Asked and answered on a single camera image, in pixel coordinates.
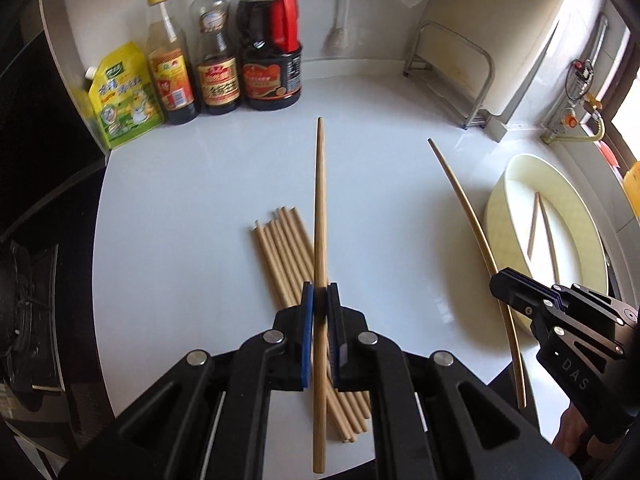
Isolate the yellow gas hose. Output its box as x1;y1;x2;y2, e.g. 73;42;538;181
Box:
586;95;607;144

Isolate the cream oval tray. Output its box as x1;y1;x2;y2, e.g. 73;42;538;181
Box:
484;154;610;333

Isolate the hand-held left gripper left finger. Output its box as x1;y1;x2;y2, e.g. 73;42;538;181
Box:
60;282;316;480

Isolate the yellow-cap soy sauce bottle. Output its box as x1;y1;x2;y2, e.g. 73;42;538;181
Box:
189;0;241;115

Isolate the gas valve with pipe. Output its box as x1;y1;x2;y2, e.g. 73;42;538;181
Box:
542;57;601;144

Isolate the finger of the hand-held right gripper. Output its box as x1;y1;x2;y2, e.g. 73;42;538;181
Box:
505;268;640;329
489;270;624;362

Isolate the yellow plastic container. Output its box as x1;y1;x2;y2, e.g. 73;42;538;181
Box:
622;160;640;211

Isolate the long wooden chopstick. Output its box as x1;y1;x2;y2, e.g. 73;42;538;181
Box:
311;117;331;475
427;138;528;408

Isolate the person's right hand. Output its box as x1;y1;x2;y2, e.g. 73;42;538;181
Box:
552;406;602;462

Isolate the white cutting board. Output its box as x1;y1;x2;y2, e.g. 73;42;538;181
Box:
430;0;574;142

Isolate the hanging dish brush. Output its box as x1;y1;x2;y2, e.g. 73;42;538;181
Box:
324;0;359;54

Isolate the yellow seasoning pouch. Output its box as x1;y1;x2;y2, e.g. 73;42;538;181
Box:
82;41;166;150

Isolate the short wooden chopstick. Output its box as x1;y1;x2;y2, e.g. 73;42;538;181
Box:
527;192;542;259
537;193;561;286

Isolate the metal cutting board rack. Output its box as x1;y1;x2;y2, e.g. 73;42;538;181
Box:
404;20;496;131

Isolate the black gas stove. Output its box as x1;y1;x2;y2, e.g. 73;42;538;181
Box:
0;25;109;411

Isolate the large dark soy sauce bottle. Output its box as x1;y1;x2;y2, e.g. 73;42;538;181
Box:
235;0;304;111

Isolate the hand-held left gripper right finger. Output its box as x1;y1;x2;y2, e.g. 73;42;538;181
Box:
325;282;583;480

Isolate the vinegar bottle with yellow cap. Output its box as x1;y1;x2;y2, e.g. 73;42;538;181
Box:
145;0;202;126

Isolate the pile of short wooden chopsticks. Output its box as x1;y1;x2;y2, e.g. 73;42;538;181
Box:
250;205;373;443

